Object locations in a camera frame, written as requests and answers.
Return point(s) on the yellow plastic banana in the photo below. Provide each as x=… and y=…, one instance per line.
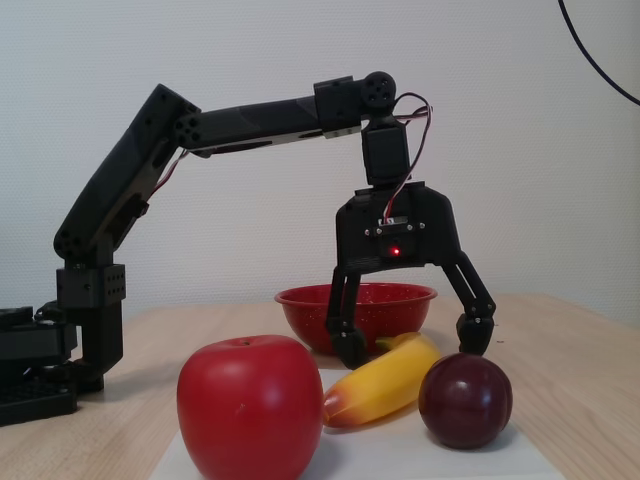
x=380, y=385

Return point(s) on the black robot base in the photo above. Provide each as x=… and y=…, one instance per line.
x=30, y=370

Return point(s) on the dark purple plastic plum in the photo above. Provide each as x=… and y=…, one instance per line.
x=465, y=400

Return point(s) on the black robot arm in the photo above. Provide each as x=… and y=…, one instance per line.
x=115, y=180

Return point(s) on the red plastic apple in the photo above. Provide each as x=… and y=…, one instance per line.
x=250, y=405

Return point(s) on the red speckled enamel bowl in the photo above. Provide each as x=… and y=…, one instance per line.
x=395, y=310

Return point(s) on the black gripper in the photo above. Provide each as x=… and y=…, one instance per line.
x=361, y=235

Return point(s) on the white paper sheet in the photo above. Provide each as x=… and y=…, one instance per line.
x=380, y=450

